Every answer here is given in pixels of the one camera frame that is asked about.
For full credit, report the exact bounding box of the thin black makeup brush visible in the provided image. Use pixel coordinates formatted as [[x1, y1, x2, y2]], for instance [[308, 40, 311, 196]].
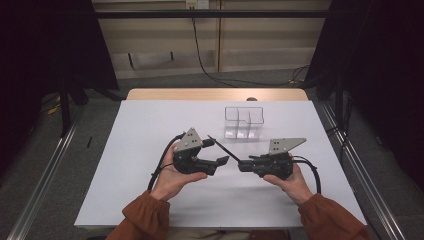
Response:
[[207, 134, 242, 164]]

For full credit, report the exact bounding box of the black metal stand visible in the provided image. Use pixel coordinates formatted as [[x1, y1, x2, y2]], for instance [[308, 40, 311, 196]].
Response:
[[59, 74, 73, 138]]

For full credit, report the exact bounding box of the person's left hand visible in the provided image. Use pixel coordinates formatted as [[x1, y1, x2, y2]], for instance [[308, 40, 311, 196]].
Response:
[[149, 143, 209, 203]]

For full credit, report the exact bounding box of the wooden table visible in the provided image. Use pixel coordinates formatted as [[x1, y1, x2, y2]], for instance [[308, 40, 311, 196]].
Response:
[[125, 87, 309, 102]]

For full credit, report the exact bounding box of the black power cable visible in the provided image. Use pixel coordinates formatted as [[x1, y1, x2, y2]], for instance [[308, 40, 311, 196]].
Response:
[[190, 6, 310, 88]]

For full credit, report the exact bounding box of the hand-held gripper cable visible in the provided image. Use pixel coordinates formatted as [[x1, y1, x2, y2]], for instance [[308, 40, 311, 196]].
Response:
[[147, 132, 186, 192], [291, 154, 322, 195]]

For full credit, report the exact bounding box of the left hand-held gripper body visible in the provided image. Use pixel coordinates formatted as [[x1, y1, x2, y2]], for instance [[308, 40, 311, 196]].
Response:
[[172, 127, 205, 176]]

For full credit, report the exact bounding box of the white wall socket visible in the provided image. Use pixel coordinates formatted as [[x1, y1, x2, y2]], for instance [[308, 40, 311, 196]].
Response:
[[185, 0, 210, 10]]

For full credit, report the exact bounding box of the vertical wall trim strip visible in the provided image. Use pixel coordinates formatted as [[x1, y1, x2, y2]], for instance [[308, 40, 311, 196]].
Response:
[[217, 0, 222, 73]]

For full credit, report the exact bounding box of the person's right hand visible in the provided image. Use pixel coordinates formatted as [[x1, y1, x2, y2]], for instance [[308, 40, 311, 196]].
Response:
[[263, 153, 316, 206]]

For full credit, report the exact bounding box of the black horizontal bar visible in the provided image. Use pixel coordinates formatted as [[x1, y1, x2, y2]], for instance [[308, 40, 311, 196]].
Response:
[[94, 9, 333, 19]]

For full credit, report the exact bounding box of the left hand-held gripper cable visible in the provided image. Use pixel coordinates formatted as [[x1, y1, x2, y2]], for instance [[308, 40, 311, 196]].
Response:
[[147, 132, 186, 192]]

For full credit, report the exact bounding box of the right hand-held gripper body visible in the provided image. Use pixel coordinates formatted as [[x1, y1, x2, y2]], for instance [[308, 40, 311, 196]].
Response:
[[248, 137, 308, 180]]

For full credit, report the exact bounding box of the right hand-held gripper cable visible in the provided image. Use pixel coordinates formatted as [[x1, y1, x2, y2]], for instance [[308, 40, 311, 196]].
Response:
[[291, 154, 322, 195]]

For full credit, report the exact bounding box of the clear acrylic organizer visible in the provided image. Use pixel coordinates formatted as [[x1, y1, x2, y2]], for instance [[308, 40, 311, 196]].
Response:
[[223, 105, 265, 140]]

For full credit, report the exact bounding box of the black curtain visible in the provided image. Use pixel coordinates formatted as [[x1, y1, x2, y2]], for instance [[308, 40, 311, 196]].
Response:
[[0, 0, 120, 181], [304, 0, 424, 183]]

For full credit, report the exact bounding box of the aluminium floor rail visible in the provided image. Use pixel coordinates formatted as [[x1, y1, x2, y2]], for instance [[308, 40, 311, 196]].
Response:
[[320, 101, 406, 240], [6, 106, 86, 240]]

